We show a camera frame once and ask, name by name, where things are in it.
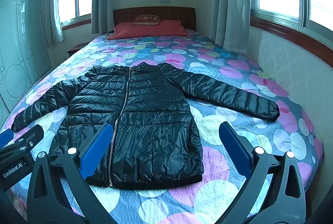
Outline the wooden bed headboard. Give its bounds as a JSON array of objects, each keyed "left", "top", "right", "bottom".
[{"left": 113, "top": 7, "right": 196, "bottom": 32}]

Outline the dark wooden nightstand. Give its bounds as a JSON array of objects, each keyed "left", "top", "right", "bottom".
[{"left": 67, "top": 43, "right": 89, "bottom": 58}]

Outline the black puffer jacket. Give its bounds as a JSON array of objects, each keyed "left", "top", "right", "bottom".
[{"left": 12, "top": 62, "right": 280, "bottom": 190}]

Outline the colourful dotted bedspread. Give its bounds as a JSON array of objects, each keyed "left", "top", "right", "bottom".
[{"left": 5, "top": 29, "right": 324, "bottom": 224}]

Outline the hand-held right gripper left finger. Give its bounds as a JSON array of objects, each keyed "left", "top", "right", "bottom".
[{"left": 27, "top": 123, "right": 118, "bottom": 224}]

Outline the wooden window sill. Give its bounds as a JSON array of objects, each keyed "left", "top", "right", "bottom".
[{"left": 249, "top": 16, "right": 333, "bottom": 69}]

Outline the small brown cushion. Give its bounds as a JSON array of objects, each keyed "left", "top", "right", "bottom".
[{"left": 130, "top": 15, "right": 161, "bottom": 25}]

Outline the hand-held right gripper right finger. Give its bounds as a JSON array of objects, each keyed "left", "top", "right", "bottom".
[{"left": 209, "top": 121, "right": 306, "bottom": 224}]

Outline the red pillow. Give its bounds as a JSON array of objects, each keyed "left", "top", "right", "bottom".
[{"left": 107, "top": 20, "right": 189, "bottom": 40}]

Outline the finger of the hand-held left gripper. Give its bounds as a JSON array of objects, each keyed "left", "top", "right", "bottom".
[
  {"left": 0, "top": 129, "right": 14, "bottom": 149},
  {"left": 12, "top": 124, "right": 44, "bottom": 155}
]

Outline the glass door wardrobe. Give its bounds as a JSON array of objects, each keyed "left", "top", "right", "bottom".
[{"left": 0, "top": 0, "right": 53, "bottom": 127}]

